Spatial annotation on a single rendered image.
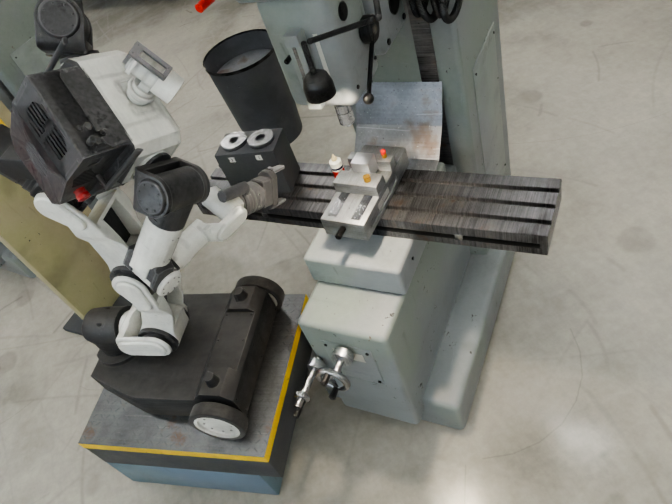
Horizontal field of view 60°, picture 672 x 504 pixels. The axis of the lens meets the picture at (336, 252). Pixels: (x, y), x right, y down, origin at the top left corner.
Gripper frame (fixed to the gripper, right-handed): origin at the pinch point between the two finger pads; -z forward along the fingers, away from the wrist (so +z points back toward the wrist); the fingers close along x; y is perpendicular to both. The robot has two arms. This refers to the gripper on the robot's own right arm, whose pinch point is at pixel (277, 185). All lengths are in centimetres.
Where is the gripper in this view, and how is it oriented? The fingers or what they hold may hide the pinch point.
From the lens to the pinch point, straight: 179.3
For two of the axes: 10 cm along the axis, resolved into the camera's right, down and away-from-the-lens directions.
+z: -5.4, 3.6, -7.6
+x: -0.1, -9.1, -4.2
